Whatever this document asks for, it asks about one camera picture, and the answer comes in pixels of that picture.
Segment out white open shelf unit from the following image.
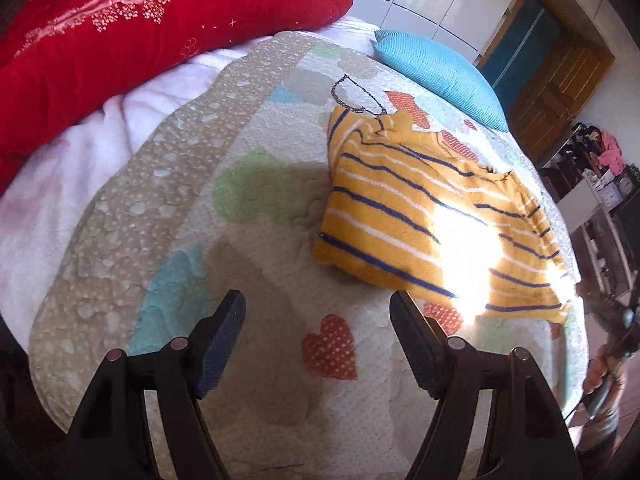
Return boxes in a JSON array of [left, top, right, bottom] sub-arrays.
[[539, 122, 639, 304]]

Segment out turquoise knit pillow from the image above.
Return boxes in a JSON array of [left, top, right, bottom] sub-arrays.
[[374, 29, 509, 131]]

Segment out yellow striped knit sweater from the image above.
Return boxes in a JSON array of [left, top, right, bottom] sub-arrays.
[[314, 106, 573, 324]]

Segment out patchwork quilted bedspread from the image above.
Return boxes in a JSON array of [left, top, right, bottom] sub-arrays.
[[29, 32, 575, 479]]

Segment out small desk clock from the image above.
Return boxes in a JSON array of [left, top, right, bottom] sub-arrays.
[[616, 176, 636, 197]]

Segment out red embroidered pillow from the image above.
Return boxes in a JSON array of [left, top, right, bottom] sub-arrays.
[[1, 0, 352, 188]]

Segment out person right hand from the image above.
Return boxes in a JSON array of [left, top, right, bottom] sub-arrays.
[[582, 344, 627, 394]]

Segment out pink cloth on shelf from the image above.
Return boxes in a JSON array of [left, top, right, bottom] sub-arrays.
[[598, 132, 626, 176]]

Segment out white fleece blanket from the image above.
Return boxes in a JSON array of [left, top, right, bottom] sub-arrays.
[[0, 14, 381, 351]]

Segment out wooden door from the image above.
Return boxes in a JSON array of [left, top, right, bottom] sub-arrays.
[[478, 0, 615, 167]]

